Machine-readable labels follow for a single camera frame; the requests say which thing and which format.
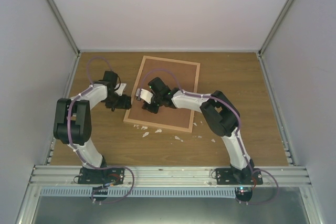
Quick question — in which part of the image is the light wooden picture frame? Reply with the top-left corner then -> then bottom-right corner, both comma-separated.
123,56 -> 206,133

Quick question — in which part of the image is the brown frame backing board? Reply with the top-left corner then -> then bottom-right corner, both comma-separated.
123,56 -> 200,133

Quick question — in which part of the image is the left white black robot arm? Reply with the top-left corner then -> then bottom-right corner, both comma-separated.
53,71 -> 131,184

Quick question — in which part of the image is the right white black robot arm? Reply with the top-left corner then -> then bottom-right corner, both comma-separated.
136,77 -> 254,185

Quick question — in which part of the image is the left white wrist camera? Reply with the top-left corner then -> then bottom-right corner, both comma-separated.
115,83 -> 127,96

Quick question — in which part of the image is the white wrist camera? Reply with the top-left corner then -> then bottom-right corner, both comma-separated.
115,83 -> 127,96
135,88 -> 154,104

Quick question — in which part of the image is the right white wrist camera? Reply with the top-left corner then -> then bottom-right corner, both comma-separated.
135,88 -> 154,104

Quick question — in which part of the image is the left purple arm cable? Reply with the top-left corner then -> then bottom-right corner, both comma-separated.
67,57 -> 112,168

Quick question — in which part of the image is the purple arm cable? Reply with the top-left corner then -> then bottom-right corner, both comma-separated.
140,68 -> 259,180
67,57 -> 112,168

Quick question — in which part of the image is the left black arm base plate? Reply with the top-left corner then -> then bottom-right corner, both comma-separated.
75,167 -> 125,186

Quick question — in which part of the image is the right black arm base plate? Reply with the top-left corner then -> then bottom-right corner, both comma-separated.
215,167 -> 263,185

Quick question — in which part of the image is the aluminium front mounting rail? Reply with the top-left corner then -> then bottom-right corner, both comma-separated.
29,165 -> 312,187

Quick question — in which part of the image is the slotted grey cable duct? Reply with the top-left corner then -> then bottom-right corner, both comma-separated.
40,186 -> 236,199

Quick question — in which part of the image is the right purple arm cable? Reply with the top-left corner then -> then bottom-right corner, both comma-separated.
140,68 -> 259,180

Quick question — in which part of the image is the left aluminium corner post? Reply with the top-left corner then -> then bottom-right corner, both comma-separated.
46,0 -> 80,58

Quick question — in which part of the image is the aluminium corner post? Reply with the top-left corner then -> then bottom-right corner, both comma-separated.
258,0 -> 295,58
46,0 -> 80,58

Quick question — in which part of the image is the right aluminium corner post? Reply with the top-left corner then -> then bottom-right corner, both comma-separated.
258,0 -> 295,58

